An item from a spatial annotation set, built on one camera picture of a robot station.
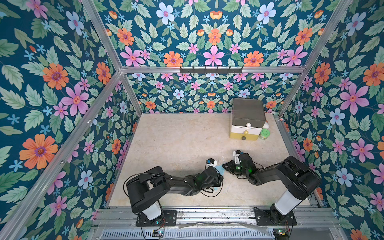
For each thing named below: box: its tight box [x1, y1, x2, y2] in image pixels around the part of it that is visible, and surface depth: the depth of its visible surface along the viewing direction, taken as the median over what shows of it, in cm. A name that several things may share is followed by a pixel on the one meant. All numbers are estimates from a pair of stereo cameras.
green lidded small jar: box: [258, 128, 271, 140], surface depth 104 cm
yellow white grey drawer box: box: [229, 98, 266, 141], surface depth 98 cm
